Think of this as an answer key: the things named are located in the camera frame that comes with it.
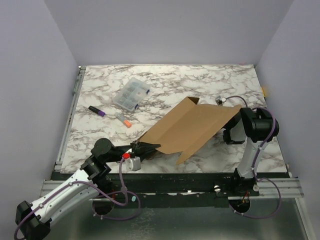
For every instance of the yellow tape piece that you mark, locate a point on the yellow tape piece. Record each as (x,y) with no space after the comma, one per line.
(264,93)

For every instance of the orange capped marker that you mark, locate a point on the orange capped marker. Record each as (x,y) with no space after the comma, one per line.
(121,118)

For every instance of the aluminium side rail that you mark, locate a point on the aluminium side rail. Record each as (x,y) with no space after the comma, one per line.
(75,96)

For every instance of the aluminium front extrusion rail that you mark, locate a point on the aluminium front extrusion rail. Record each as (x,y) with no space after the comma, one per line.
(218,185)

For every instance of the clear plastic screw organizer box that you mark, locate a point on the clear plastic screw organizer box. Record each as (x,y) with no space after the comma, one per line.
(132,94)

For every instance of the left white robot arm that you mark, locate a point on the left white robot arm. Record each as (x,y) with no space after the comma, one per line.
(91,180)

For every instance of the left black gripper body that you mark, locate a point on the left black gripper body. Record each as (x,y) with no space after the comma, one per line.
(133,145)

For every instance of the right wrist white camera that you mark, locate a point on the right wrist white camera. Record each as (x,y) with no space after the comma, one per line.
(220,100)

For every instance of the brown cardboard box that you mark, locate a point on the brown cardboard box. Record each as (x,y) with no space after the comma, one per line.
(188,126)

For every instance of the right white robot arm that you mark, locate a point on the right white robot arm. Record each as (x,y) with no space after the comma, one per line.
(256,127)

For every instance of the purple black highlighter marker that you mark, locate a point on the purple black highlighter marker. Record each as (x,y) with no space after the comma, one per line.
(96,111)

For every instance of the black metal base rail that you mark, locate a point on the black metal base rail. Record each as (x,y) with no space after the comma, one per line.
(183,201)

